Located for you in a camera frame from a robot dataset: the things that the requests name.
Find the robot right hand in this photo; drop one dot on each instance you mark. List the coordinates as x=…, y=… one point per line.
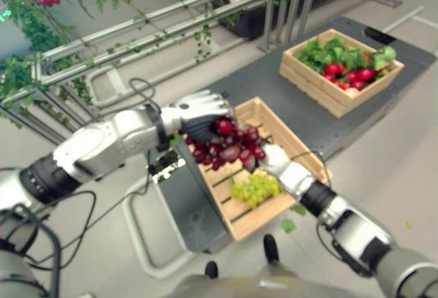
x=279, y=161

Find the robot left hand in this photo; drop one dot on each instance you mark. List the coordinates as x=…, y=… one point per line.
x=196, y=106

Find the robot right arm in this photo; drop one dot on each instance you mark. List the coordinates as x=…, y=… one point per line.
x=359, y=233

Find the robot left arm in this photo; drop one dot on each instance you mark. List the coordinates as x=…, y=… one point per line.
x=102, y=144

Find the green grape bunch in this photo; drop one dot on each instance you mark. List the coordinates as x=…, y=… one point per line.
x=256, y=186

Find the dark grey table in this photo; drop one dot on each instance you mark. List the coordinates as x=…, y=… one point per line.
x=308, y=126

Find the green leaf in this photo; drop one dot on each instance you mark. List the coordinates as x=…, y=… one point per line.
x=288, y=225
x=298, y=209

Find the slatted wooden crate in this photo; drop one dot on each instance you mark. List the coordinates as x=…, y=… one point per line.
x=246, y=215

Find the wooden crate with produce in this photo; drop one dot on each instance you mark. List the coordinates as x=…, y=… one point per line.
x=318, y=87

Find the robot dark foot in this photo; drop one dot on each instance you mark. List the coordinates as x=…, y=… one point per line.
x=271, y=247
x=211, y=269

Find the white tubular table base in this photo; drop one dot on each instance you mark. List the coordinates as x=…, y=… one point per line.
x=102, y=101
x=137, y=236

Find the small red fruit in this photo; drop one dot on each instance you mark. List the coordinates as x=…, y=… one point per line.
x=329, y=77
x=358, y=85
x=351, y=76

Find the red strawberries cluster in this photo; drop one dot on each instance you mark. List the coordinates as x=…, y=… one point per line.
x=342, y=84

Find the black planter box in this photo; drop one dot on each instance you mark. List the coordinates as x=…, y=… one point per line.
x=260, y=20

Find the large red fruit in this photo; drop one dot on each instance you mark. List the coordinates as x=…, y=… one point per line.
x=364, y=74
x=333, y=69

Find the leafy green vegetables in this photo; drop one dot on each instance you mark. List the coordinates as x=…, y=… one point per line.
x=328, y=51

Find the loose green grape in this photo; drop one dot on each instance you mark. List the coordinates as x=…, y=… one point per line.
x=409, y=224

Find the green cabbage-like vegetable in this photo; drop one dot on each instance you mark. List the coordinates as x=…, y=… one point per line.
x=384, y=57

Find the black flat device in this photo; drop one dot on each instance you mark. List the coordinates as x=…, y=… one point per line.
x=380, y=35

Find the green vine foliage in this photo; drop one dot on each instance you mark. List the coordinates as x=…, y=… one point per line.
x=34, y=31

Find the aluminium trellis frame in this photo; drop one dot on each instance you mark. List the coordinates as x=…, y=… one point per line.
x=137, y=24

